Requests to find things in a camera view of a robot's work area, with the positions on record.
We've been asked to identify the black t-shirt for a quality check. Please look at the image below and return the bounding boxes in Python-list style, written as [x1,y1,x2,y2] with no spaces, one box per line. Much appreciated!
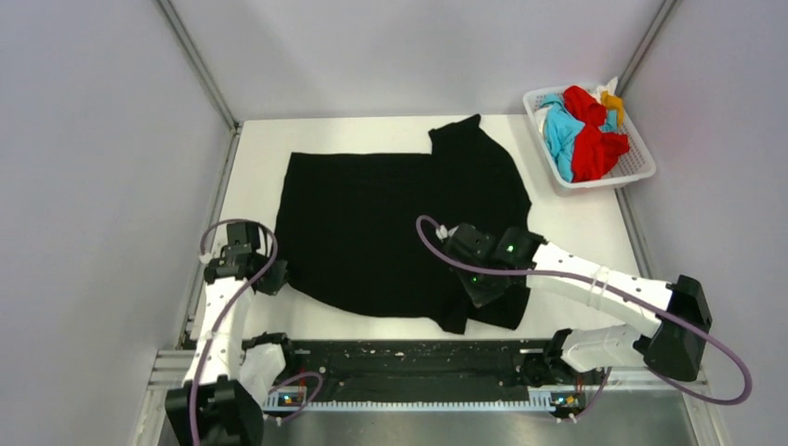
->
[275,115,531,334]

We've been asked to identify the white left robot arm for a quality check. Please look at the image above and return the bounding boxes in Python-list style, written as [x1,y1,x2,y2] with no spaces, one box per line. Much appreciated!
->
[164,218,298,445]

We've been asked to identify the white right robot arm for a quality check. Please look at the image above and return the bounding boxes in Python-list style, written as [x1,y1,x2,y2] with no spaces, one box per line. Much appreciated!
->
[435,223,712,386]

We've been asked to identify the red t-shirt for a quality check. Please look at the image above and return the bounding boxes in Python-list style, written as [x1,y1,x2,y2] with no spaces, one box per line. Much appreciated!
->
[563,85,630,182]

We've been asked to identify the light blue t-shirt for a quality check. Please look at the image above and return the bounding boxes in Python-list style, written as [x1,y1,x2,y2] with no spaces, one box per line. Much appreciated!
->
[540,93,583,183]

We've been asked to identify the yellow t-shirt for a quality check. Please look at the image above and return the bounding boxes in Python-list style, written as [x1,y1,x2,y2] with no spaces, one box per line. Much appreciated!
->
[600,90,625,127]

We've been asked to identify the white t-shirt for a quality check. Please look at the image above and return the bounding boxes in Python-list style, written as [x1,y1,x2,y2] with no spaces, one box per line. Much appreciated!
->
[589,76,619,103]

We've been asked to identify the white slotted cable duct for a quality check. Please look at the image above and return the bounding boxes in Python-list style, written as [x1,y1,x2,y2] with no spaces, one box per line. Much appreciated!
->
[261,391,583,413]

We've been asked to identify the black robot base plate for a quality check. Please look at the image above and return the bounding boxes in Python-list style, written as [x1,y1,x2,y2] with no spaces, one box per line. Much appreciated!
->
[274,339,602,404]

